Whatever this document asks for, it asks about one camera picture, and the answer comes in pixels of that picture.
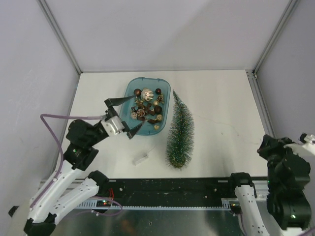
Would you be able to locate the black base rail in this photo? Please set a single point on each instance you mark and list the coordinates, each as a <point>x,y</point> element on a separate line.
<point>178,188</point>

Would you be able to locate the brown ribbon bow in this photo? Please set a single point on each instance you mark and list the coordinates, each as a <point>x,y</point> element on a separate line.
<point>148,112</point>

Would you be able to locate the gold glitter bauble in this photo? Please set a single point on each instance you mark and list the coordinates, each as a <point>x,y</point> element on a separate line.
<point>159,117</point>

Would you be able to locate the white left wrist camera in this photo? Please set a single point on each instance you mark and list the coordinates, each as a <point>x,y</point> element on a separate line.
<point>113,126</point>

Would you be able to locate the clear battery box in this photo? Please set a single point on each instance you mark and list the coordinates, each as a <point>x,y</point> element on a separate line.
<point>139,159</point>

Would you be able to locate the snowy pine cone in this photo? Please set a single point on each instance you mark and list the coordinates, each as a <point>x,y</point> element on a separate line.
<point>138,114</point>

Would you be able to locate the small green christmas tree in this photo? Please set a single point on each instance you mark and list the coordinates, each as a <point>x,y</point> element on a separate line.
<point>180,140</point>

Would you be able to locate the small dark red bauble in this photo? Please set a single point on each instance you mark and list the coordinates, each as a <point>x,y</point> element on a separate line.
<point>158,91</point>

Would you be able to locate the dark brown bauble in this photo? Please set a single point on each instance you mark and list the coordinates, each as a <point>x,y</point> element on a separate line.
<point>158,109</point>
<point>137,92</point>

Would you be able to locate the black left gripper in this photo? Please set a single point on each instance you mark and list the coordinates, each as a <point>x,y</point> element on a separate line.
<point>112,111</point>

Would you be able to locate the silver ribbed bauble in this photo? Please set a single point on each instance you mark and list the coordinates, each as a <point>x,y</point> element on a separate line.
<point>147,95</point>

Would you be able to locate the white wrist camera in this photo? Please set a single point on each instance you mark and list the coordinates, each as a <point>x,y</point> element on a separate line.
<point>113,126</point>
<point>306,147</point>

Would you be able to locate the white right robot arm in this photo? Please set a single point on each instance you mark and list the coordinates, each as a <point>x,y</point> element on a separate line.
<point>287,175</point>

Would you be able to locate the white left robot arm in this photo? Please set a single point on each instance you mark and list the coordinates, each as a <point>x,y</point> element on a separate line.
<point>40,215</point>

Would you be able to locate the grey slotted cable duct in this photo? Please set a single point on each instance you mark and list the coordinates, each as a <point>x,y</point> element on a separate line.
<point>160,204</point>

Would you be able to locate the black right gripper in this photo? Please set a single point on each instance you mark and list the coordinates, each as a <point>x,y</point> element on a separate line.
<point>268,143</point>

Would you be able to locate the teal plastic tray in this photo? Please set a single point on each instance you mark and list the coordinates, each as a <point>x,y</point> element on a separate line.
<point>162,100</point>

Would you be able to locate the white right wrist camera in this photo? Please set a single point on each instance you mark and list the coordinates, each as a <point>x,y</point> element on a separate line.
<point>306,147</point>

